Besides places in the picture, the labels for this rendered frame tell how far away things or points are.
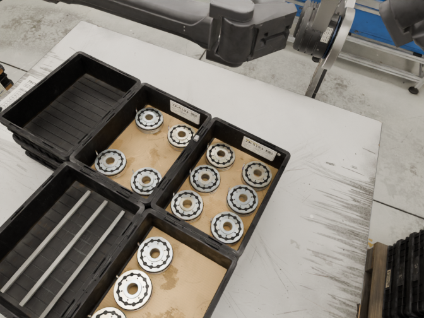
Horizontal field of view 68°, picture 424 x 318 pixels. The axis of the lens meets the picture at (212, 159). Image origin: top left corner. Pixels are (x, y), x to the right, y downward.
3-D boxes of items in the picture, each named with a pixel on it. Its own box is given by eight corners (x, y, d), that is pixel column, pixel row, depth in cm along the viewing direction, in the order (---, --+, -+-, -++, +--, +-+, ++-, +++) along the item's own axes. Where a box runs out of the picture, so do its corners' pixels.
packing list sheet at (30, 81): (26, 74, 144) (26, 74, 144) (70, 91, 141) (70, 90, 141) (-29, 127, 127) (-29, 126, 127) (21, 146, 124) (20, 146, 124)
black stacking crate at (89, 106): (86, 73, 133) (79, 51, 123) (145, 102, 127) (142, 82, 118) (11, 138, 113) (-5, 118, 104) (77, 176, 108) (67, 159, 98)
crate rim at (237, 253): (213, 119, 113) (214, 115, 111) (290, 157, 108) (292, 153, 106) (148, 209, 94) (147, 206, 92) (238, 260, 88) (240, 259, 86)
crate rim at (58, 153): (80, 54, 125) (79, 49, 123) (143, 85, 119) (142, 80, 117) (-3, 122, 105) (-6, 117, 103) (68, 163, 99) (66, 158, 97)
